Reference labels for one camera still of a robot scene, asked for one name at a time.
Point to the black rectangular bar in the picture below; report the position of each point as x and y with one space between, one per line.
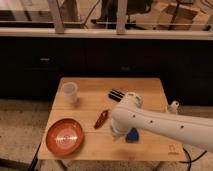
115 95

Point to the red chili pepper toy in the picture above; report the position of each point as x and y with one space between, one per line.
101 120

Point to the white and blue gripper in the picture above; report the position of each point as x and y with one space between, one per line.
131 134

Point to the clear plastic cup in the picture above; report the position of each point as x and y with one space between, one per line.
69 91

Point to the small white table clamp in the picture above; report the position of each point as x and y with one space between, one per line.
173 107

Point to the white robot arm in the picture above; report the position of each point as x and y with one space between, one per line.
128 114

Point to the orange ceramic bowl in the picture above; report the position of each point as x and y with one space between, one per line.
64 137

